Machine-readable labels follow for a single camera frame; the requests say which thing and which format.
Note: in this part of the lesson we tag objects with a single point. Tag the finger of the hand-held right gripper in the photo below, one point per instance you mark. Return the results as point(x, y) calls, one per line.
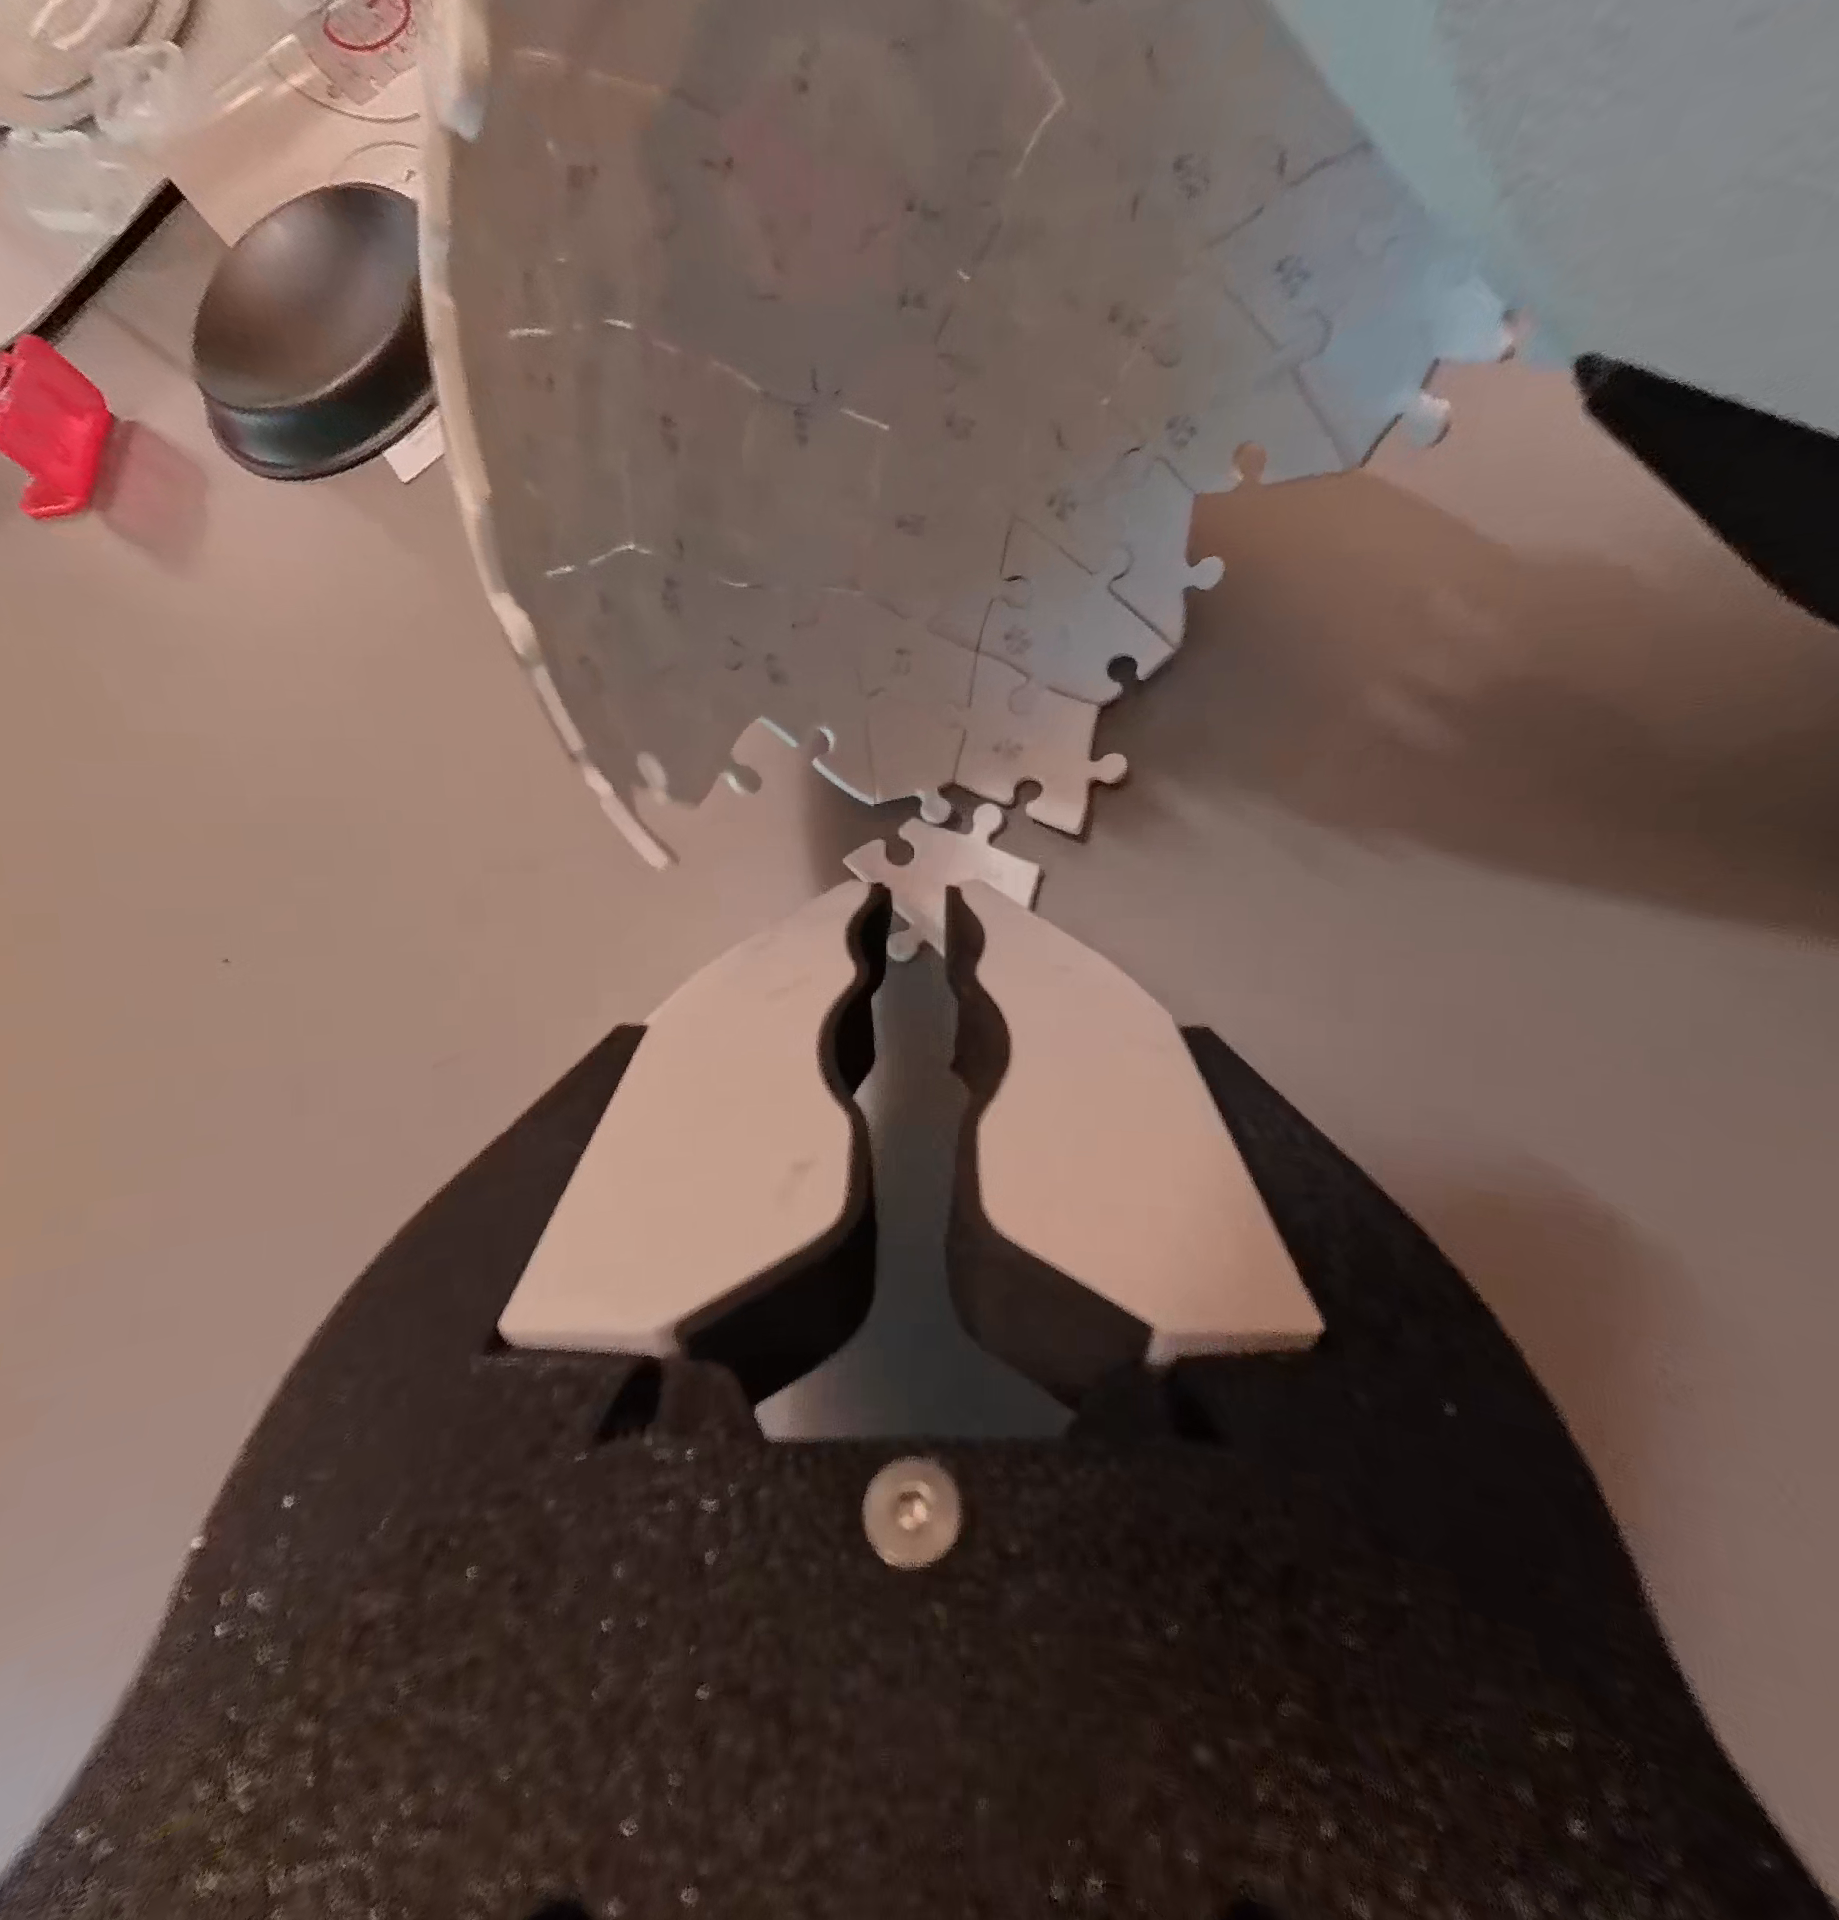
point(1685, 180)

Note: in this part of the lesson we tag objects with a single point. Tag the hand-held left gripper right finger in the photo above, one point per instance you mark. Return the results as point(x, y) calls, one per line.
point(1129, 1171)

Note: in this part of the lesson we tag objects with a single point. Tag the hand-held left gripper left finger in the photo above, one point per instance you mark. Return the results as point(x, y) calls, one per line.
point(679, 1171)

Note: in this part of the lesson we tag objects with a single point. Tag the white-backed curved jigsaw piece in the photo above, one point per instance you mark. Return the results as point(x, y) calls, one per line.
point(942, 870)

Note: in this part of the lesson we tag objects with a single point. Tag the partly built puzzle ball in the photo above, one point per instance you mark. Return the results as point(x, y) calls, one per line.
point(860, 375)

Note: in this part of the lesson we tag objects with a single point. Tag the black round ball stand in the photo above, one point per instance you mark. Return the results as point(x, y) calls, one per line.
point(304, 316)

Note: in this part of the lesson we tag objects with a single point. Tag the folded puzzle leaflet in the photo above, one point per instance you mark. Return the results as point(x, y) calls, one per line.
point(350, 135)

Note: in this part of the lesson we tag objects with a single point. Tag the red plastic clip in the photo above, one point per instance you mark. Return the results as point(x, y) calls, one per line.
point(50, 426)

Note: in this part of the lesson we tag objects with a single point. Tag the clear plastic bag with parts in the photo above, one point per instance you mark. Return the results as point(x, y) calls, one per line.
point(19, 285)

